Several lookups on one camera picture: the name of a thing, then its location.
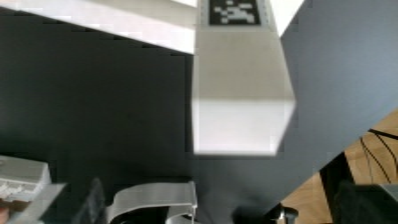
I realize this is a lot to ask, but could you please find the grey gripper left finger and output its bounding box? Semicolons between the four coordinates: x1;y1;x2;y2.
107;181;199;224

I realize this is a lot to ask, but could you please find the white desk leg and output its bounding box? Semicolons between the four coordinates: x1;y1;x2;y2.
192;0;297;156

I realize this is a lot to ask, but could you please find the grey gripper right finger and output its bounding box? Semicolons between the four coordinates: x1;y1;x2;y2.
233;204;298;224

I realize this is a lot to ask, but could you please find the white desk top tray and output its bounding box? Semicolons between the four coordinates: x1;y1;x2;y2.
0;0;304;56

